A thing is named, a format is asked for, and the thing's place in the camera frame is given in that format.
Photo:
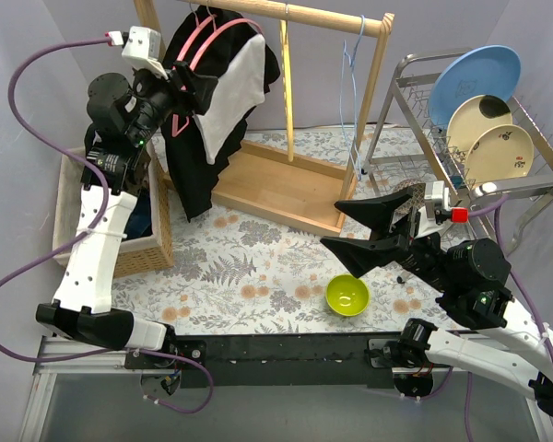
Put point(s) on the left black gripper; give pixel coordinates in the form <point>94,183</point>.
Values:
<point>181,86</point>

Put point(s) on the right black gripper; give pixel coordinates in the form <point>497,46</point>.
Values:
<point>401,235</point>

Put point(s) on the black garment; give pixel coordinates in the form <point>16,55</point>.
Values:
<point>194,179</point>

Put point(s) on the pink hanger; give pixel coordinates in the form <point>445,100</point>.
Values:
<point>208,40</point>

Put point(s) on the yellow hanger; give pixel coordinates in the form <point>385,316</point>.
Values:
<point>287,88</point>

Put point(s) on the navy blue denim garment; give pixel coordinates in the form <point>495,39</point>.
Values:
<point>139,224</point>

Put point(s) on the blue wire hanger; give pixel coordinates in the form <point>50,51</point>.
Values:
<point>347,78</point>

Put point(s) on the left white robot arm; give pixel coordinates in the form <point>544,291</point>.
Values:
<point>124,117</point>

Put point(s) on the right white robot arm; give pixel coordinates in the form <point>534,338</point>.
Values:
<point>471,280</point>

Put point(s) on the white cloth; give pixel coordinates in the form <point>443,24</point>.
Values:
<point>239,89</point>

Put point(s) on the green bowl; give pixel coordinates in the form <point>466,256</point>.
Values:
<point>347,296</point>

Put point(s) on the patterned small bowl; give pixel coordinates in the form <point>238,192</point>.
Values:
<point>410,183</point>

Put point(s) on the metal dish rack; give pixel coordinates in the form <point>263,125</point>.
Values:
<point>411,93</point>

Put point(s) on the wooden clothes rack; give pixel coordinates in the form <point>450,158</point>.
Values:
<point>299,191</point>

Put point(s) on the floral tablecloth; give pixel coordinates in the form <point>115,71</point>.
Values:
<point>236,273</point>

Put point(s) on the cream plate with black spot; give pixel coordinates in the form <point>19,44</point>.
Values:
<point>472,119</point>

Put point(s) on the cream plate with flower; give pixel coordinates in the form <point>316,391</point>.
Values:
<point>502,152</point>

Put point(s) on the wicker laundry basket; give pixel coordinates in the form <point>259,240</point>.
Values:
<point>136,255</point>

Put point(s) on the blue plate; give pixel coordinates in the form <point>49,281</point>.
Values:
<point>490,70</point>

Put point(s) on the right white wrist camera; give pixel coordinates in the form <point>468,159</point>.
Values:
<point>436,215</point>

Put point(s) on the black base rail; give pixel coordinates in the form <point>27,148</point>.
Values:
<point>276,360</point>

